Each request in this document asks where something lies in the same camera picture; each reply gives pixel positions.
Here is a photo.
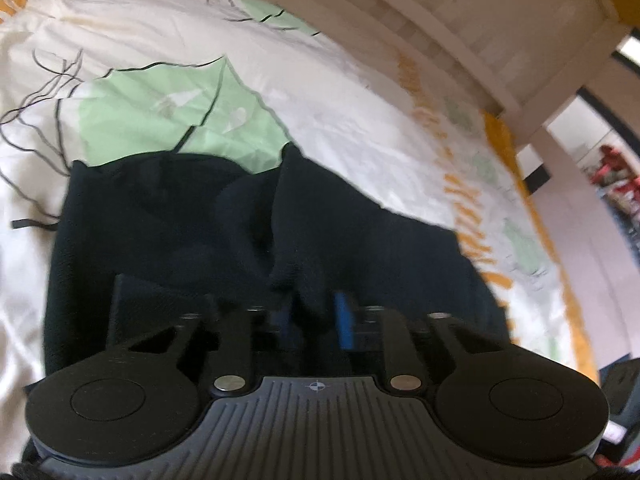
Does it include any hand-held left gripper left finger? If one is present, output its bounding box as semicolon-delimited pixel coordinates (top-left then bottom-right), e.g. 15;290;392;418
120;304;293;394

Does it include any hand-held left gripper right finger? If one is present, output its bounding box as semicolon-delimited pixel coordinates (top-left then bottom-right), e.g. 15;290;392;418
333;292;503;394

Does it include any dark navy zip hooded jacket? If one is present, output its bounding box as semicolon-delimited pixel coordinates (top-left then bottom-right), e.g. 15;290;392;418
42;146;512;391

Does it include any pile of red patterned clothes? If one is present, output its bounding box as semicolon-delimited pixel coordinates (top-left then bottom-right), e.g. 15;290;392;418
590;144;640;256

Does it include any white leaf-print bed blanket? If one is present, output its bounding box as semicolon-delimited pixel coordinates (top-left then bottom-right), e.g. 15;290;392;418
0;0;601;396

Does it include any dark grey object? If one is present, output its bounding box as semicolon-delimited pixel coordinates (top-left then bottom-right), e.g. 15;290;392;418
595;357;640;468

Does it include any white wooden bed frame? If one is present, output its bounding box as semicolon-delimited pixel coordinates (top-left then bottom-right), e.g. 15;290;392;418
300;0;640;181

